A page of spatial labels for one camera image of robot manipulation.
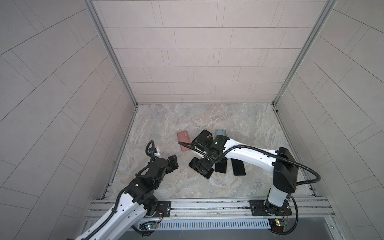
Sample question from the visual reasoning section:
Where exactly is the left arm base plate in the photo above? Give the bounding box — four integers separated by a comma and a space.
146, 201, 172, 218

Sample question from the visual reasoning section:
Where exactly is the left circuit board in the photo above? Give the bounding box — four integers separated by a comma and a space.
140, 221, 158, 231

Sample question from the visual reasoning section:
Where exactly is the pink phone case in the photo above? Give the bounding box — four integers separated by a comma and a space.
177, 130, 191, 152

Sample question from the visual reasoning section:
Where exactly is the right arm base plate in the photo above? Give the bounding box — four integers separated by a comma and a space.
249, 200, 292, 217

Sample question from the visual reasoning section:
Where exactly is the purple-edged black phone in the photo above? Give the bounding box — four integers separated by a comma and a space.
189, 157, 215, 179

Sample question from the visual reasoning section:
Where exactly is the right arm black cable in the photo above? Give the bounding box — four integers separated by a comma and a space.
177, 140, 322, 235

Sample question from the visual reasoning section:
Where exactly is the middle black phone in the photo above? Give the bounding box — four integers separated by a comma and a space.
215, 161, 227, 174

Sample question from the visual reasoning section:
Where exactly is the circuit board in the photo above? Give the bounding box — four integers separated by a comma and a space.
269, 219, 289, 232
140, 221, 158, 231

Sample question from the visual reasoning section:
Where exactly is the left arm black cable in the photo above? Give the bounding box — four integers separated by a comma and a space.
83, 140, 157, 240

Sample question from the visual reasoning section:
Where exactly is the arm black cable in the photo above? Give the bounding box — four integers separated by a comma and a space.
83, 140, 157, 240
177, 140, 322, 235

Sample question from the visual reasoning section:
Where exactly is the ventilation grille strip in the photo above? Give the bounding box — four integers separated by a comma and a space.
137, 219, 271, 231

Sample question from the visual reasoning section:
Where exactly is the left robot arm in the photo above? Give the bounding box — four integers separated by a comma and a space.
76, 156, 179, 240

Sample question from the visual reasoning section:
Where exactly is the right circuit board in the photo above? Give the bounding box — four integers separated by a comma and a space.
269, 219, 289, 232

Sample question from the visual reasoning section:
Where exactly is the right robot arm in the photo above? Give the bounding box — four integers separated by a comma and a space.
191, 135, 299, 216

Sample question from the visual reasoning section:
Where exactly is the light blue phone case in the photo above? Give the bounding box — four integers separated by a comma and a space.
215, 129, 227, 137

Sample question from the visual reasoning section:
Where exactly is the right black phone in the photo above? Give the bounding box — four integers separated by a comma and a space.
231, 159, 246, 176

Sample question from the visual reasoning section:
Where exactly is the aluminium mounting rail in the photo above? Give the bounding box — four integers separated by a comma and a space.
83, 196, 335, 222

